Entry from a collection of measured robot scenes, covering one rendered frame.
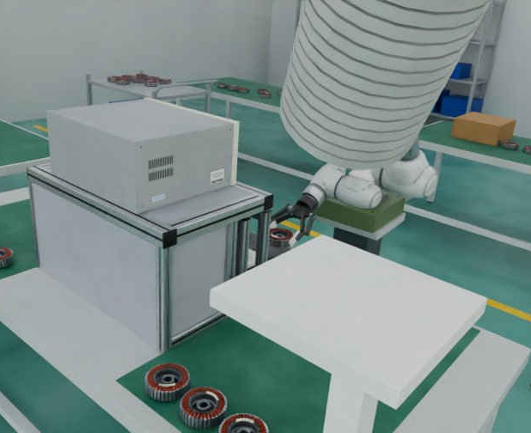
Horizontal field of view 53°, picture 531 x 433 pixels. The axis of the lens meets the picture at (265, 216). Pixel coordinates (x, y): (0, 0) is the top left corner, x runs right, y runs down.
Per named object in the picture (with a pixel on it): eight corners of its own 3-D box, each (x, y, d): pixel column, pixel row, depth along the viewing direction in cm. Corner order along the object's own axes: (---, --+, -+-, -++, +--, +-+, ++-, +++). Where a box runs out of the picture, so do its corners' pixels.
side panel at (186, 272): (225, 310, 171) (230, 217, 159) (232, 314, 170) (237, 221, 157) (156, 348, 151) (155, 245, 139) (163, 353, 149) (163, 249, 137)
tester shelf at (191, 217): (137, 156, 208) (137, 145, 206) (272, 207, 169) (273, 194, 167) (27, 179, 176) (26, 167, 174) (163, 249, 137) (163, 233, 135)
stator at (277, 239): (277, 233, 213) (277, 224, 211) (299, 242, 206) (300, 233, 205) (258, 241, 205) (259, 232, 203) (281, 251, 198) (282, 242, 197)
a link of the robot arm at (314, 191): (310, 196, 222) (302, 206, 219) (305, 180, 216) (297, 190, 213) (328, 202, 217) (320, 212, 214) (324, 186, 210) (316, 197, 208)
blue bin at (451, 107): (451, 111, 785) (454, 94, 776) (479, 116, 761) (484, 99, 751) (439, 113, 755) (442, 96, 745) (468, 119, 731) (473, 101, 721)
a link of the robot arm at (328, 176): (304, 178, 215) (332, 188, 208) (326, 153, 222) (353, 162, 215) (308, 196, 223) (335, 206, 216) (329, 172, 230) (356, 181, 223)
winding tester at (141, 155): (149, 153, 198) (149, 97, 190) (235, 184, 173) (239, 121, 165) (51, 173, 170) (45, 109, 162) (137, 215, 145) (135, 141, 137)
